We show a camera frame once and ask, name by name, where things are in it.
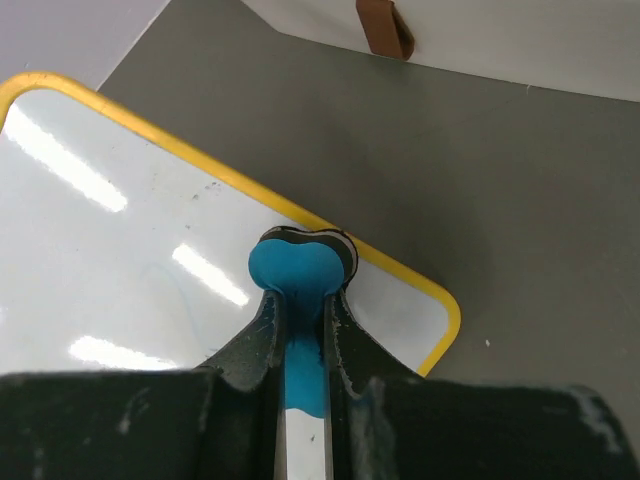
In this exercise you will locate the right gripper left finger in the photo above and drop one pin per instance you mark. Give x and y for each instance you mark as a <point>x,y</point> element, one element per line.
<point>244,425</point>

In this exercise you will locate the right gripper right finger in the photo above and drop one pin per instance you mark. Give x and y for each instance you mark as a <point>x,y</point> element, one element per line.
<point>360,441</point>

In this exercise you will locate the blue bone-shaped eraser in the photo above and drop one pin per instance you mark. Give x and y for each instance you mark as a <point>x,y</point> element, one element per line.
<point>304,267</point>

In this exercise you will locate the yellow framed whiteboard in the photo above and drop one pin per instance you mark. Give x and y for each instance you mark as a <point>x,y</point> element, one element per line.
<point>124,267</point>

